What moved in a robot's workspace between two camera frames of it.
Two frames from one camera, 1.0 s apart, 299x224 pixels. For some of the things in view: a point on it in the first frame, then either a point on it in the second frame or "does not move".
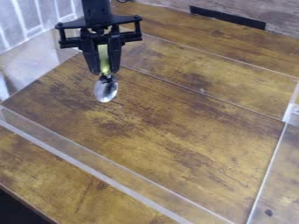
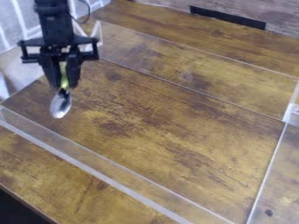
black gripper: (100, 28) → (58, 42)
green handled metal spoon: (106, 87) → (62, 98)
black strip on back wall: (229, 17) does not move
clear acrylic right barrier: (275, 204) does not move
